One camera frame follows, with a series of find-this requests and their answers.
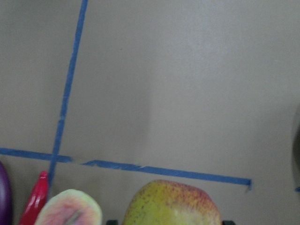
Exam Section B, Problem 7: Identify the yellow-red pomegranate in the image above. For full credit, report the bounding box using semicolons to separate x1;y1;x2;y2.
122;180;222;225

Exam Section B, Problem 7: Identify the green-pink peach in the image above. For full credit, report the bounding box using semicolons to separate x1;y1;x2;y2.
35;189;103;225

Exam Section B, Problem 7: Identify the red chili pepper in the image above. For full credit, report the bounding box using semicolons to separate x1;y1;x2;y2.
18;171;49;225

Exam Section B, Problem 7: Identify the purple eggplant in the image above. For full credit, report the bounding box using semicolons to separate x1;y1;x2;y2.
0;163;13;225

